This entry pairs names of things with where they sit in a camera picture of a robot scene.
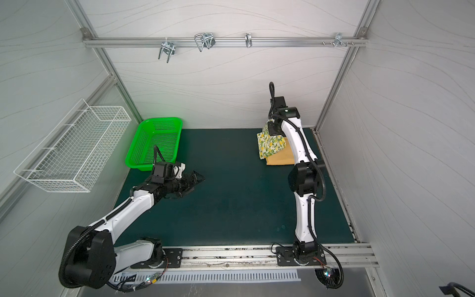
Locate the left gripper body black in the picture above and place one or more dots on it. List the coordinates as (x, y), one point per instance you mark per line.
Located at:
(178, 185)

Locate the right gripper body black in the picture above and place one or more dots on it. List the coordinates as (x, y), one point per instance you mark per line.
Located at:
(273, 129)

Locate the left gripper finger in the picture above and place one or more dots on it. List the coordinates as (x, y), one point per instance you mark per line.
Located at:
(184, 191)
(196, 178)

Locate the floral patterned skirt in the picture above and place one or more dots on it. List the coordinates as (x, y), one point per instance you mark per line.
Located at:
(269, 145)

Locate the yellow skirt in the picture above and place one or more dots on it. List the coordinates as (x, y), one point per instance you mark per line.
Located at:
(282, 157)

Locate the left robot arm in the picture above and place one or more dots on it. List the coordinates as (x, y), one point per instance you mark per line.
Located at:
(90, 257)

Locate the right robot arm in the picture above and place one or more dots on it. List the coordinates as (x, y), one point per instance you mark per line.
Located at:
(306, 181)

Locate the dark green table mat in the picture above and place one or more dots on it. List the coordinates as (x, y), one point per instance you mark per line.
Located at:
(242, 201)

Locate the green plastic basket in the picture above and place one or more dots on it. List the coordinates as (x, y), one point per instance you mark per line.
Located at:
(164, 133)

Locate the metal double hook clamp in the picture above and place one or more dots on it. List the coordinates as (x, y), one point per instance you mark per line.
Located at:
(204, 40)

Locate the metal u-bolt clamp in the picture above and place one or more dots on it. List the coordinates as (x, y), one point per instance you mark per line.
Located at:
(167, 50)

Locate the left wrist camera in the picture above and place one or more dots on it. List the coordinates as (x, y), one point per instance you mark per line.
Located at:
(178, 168)

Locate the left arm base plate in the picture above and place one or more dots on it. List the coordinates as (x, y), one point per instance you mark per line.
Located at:
(170, 258)

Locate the small metal ring hook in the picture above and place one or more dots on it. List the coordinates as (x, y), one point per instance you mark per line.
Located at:
(248, 40)

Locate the white slotted cable duct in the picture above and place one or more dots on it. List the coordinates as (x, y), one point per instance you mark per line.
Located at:
(243, 276)

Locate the white wire basket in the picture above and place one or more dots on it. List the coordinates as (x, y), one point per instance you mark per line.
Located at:
(72, 156)

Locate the metal bracket with bolts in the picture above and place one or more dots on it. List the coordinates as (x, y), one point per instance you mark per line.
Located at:
(338, 41)

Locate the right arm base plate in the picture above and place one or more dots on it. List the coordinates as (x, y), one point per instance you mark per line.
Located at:
(292, 256)

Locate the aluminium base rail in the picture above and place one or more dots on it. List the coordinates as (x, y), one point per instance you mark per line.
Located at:
(253, 257)

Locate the aluminium crossbar rail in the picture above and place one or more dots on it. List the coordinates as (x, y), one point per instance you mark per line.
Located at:
(221, 42)

